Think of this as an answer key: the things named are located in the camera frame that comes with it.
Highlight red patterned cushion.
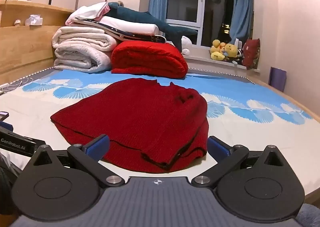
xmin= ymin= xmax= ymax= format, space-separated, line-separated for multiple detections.
xmin=242 ymin=38 xmax=261 ymax=70

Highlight teal shark plush toy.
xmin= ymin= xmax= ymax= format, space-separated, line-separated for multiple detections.
xmin=107 ymin=1 xmax=198 ymax=52

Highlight white tissue pack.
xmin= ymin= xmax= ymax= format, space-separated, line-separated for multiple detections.
xmin=24 ymin=14 xmax=43 ymax=26

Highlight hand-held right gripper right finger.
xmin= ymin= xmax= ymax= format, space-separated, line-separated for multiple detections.
xmin=191 ymin=136 xmax=293 ymax=188

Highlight purple bin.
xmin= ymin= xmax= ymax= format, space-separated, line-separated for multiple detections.
xmin=268 ymin=67 xmax=287 ymax=92

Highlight blue and white bed mat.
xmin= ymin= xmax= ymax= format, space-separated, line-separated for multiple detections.
xmin=0 ymin=67 xmax=320 ymax=200

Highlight dark red knit sweater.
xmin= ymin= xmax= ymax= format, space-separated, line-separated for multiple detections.
xmin=50 ymin=78 xmax=210 ymax=174

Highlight grey fuzzy cloth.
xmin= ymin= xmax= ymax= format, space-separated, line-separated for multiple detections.
xmin=294 ymin=202 xmax=320 ymax=227

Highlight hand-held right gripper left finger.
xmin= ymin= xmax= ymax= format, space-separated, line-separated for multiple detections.
xmin=25 ymin=134 xmax=126 ymax=188

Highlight stack of white folded bedding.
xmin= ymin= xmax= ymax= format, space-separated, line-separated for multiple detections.
xmin=65 ymin=1 xmax=167 ymax=43

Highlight wooden headboard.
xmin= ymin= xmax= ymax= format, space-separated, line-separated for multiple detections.
xmin=0 ymin=0 xmax=77 ymax=85

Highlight folded red blanket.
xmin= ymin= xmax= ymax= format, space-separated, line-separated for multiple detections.
xmin=111 ymin=40 xmax=189 ymax=79

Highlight folded white quilt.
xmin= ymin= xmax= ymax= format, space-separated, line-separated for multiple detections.
xmin=52 ymin=26 xmax=121 ymax=73

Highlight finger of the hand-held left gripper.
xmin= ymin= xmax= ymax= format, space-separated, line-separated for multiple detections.
xmin=0 ymin=121 xmax=14 ymax=133

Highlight yellow plush toys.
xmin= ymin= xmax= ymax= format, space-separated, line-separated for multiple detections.
xmin=209 ymin=39 xmax=239 ymax=61

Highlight white charging cable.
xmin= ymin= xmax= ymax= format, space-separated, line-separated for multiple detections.
xmin=0 ymin=77 xmax=34 ymax=93

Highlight white framed window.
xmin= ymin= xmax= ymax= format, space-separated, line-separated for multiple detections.
xmin=165 ymin=0 xmax=237 ymax=48

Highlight white plush toy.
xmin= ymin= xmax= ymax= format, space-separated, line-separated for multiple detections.
xmin=180 ymin=35 xmax=193 ymax=55

